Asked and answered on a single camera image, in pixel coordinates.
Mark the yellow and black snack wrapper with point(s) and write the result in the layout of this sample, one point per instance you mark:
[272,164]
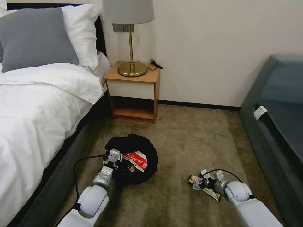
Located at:
[213,194]

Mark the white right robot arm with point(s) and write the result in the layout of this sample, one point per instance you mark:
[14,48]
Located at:
[246,203]

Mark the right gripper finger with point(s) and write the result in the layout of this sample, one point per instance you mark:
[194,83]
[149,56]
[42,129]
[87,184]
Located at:
[198,186]
[204,174]

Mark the dark teal sofa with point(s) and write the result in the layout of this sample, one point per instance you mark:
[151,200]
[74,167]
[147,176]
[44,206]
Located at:
[281,132]

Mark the grey square pillow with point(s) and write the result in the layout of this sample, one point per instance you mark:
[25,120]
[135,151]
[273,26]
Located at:
[35,40]

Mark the grey wall switch panel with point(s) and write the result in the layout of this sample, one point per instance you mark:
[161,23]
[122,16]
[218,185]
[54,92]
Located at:
[118,28]

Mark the black headboard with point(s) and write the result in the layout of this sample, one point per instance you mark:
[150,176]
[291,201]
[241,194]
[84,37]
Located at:
[100,37]

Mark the brass lamp with grey shade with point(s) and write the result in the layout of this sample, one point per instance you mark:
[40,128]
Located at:
[127,11]

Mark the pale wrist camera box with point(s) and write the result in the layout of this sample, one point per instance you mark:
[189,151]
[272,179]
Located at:
[114,155]

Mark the dark grey bed base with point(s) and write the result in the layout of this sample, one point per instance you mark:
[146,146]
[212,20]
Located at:
[59,170]

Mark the dark baseboard strip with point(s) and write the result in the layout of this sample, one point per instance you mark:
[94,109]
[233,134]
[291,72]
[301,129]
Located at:
[201,104]

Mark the large white pillow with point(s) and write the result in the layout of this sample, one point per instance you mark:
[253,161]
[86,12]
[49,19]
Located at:
[82,30]

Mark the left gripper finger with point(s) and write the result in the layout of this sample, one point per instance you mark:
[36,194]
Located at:
[106,153]
[120,159]

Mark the white fabric tag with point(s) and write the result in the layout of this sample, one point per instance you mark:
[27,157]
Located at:
[260,112]

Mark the wooden nightstand with white drawer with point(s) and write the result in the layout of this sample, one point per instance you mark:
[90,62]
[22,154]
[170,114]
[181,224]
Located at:
[132,91]

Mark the red and white package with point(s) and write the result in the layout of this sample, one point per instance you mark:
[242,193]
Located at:
[135,159]

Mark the white duvet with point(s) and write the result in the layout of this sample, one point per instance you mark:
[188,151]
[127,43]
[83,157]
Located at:
[35,113]

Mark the black trash bin with bag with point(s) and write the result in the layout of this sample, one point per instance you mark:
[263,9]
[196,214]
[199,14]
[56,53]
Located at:
[142,143]

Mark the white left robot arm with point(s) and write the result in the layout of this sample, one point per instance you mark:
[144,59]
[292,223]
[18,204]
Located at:
[94,201]

